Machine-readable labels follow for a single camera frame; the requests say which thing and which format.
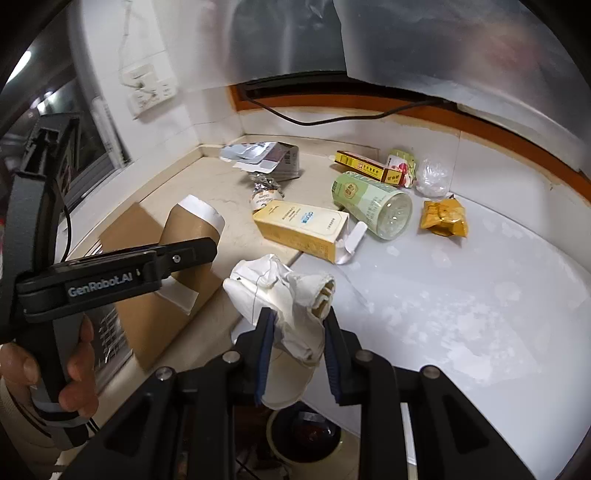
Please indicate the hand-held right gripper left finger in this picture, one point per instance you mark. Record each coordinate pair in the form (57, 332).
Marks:
(265, 355)

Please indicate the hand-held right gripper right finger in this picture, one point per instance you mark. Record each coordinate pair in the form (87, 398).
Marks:
(332, 364)

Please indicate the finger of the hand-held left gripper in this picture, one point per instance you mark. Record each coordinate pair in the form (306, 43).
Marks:
(184, 256)

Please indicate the brown paper sleeve white label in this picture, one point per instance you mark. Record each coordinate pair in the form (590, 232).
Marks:
(184, 226)

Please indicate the white paper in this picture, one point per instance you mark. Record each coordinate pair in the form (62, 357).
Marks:
(277, 290)

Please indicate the round trash bin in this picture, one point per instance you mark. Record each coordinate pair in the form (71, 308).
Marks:
(304, 436)

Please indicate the silver foil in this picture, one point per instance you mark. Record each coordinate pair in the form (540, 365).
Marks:
(265, 184)

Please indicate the foil-lined printed snack bag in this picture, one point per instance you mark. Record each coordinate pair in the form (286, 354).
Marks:
(284, 159)

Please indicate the person's left hand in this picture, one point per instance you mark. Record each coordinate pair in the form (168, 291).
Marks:
(81, 369)

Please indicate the brown cardboard sheet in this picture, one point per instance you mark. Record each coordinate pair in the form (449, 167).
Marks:
(143, 323)

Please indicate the white and blue packet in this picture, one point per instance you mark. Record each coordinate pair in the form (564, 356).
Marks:
(238, 151)

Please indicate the yellow carton box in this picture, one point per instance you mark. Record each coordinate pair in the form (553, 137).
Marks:
(300, 224)

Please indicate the aluminium sliding window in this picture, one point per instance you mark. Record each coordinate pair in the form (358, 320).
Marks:
(87, 120)

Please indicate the yellow snack packet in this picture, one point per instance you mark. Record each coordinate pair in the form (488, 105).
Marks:
(443, 217)

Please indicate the red and yellow long box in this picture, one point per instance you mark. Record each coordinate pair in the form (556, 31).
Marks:
(362, 165)

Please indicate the crumpled clear plastic bag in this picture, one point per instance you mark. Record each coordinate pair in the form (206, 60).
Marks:
(433, 177)

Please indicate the green and red snack packet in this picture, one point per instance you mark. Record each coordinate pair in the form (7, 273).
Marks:
(402, 161)

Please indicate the translucent plastic sheet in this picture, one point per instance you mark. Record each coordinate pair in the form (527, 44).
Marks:
(415, 46)

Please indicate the white wall socket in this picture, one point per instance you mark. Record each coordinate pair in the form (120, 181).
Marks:
(147, 90)

